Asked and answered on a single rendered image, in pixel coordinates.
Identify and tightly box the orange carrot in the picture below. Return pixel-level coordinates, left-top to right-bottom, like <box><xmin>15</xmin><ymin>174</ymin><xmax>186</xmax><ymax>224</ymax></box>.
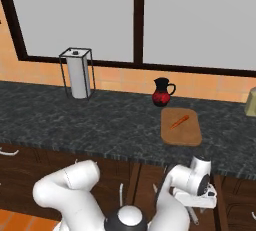
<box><xmin>169</xmin><ymin>114</ymin><xmax>191</xmax><ymax>131</ymax></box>

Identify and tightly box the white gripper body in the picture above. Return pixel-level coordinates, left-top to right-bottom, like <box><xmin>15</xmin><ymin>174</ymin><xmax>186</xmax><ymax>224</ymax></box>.
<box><xmin>172</xmin><ymin>188</ymin><xmax>218</xmax><ymax>210</ymax></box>

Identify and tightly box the beige box-shaped object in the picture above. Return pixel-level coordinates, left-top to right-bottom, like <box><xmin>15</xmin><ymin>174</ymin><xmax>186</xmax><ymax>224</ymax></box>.
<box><xmin>243</xmin><ymin>86</ymin><xmax>256</xmax><ymax>118</ymax></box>

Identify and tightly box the dark framed window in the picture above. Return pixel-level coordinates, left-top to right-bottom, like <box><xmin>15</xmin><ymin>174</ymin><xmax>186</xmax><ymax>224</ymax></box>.
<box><xmin>0</xmin><ymin>0</ymin><xmax>256</xmax><ymax>78</ymax></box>

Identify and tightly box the dark wood cupboard door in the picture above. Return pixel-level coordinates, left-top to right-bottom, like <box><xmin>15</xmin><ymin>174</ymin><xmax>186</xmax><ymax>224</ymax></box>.
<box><xmin>0</xmin><ymin>142</ymin><xmax>134</xmax><ymax>222</ymax></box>
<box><xmin>134</xmin><ymin>162</ymin><xmax>218</xmax><ymax>231</ymax></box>
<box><xmin>218</xmin><ymin>174</ymin><xmax>256</xmax><ymax>231</ymax></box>

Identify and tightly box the red and black jug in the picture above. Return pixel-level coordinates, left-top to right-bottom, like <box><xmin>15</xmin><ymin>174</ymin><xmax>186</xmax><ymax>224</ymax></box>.
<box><xmin>151</xmin><ymin>77</ymin><xmax>177</xmax><ymax>108</ymax></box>

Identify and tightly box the wooden cutting board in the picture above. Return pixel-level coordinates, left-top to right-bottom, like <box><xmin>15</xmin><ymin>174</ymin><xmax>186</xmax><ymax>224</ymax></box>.
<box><xmin>160</xmin><ymin>107</ymin><xmax>204</xmax><ymax>147</ymax></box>

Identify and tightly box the white paper towel roll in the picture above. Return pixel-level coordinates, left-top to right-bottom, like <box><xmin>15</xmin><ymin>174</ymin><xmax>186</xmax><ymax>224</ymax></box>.
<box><xmin>65</xmin><ymin>50</ymin><xmax>92</xmax><ymax>100</ymax></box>

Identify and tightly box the black wire paper towel holder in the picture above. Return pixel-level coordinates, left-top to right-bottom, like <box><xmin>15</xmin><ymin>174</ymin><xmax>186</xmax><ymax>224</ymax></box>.
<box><xmin>58</xmin><ymin>46</ymin><xmax>97</xmax><ymax>102</ymax></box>

